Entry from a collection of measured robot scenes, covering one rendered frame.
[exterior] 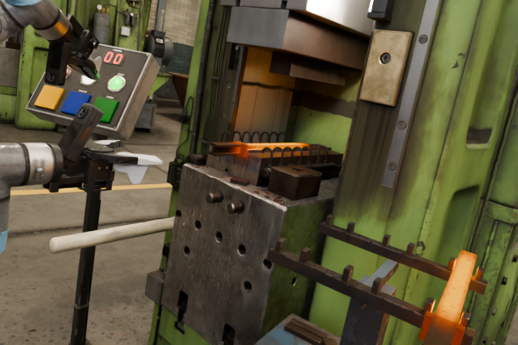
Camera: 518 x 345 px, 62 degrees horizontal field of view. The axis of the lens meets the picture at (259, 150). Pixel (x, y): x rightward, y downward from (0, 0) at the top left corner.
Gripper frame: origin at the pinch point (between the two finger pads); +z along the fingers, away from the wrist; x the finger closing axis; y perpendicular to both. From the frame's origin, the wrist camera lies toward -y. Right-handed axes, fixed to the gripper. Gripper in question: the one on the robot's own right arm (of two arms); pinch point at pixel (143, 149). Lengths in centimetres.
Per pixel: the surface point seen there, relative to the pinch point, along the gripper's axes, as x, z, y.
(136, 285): -95, 74, 100
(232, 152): 0.8, 26.9, 0.9
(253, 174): 6.3, 30.6, 5.7
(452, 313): 65, 5, 5
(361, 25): 13, 57, -38
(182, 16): -735, 576, -107
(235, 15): -10.3, 30.7, -34.3
